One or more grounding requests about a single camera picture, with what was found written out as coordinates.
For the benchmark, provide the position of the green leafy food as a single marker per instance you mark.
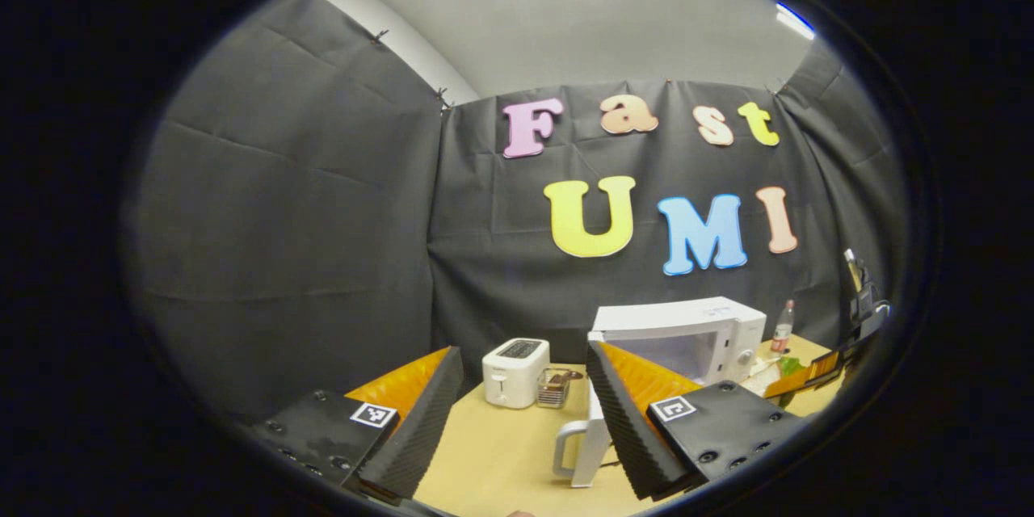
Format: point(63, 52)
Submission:
point(790, 366)

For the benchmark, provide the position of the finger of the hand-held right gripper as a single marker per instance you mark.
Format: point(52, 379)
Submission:
point(812, 371)

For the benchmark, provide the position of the white divided bean dish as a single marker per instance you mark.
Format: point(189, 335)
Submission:
point(761, 380)

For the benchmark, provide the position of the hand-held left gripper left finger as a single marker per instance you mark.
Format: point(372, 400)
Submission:
point(416, 436)

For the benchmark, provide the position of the small ceiling light panel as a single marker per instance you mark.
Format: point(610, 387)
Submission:
point(796, 20)

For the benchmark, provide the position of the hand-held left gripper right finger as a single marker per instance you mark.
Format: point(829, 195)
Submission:
point(634, 436)

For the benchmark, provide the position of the black backdrop cloth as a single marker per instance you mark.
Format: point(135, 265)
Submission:
point(283, 258)

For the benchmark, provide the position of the white toaster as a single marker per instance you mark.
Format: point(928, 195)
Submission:
point(517, 380)

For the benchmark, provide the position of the clear bottle with red label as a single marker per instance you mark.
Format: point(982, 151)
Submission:
point(782, 335)

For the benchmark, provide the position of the white microwave oven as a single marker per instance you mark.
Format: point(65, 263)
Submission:
point(687, 315)

